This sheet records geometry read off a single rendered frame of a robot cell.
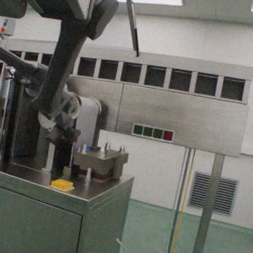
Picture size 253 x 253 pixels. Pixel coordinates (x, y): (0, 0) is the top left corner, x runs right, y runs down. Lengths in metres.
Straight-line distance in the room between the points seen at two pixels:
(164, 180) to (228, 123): 2.56
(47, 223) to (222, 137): 1.02
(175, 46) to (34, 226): 3.37
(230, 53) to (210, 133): 2.58
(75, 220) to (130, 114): 0.76
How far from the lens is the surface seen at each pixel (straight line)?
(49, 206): 1.27
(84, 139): 1.57
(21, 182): 1.30
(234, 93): 1.71
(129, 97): 1.70
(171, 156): 4.00
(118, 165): 1.52
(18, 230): 1.41
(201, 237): 1.90
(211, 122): 1.62
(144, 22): 4.37
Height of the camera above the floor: 1.26
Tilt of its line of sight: 3 degrees down
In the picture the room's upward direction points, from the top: 11 degrees clockwise
